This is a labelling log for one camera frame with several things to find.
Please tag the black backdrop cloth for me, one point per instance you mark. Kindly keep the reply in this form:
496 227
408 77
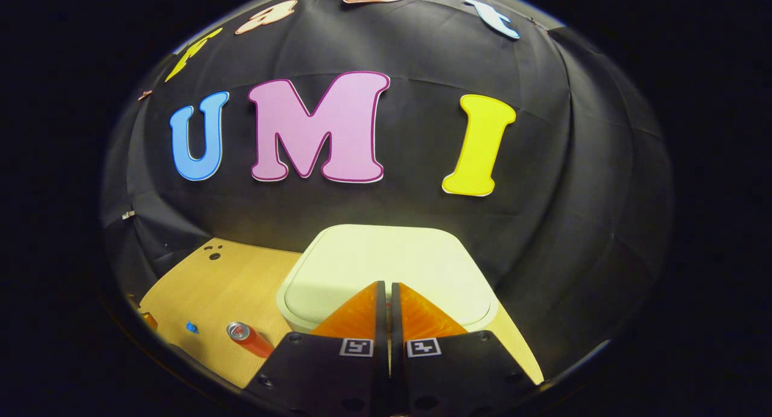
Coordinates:
422 212

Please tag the wooden desktop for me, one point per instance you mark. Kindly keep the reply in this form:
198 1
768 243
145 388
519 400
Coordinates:
241 284

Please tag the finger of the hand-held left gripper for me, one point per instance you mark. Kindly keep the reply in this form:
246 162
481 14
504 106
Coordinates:
149 321

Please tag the green desktop garbage bin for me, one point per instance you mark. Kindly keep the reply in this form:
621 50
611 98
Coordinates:
386 260

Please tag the copper metal clip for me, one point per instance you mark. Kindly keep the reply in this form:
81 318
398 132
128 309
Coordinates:
145 95

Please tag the blue paper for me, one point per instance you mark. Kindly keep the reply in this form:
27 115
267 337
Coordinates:
192 327

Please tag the orange pop can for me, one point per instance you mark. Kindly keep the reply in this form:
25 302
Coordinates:
253 341

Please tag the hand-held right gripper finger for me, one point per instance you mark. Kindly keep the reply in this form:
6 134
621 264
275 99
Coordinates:
395 314
380 314

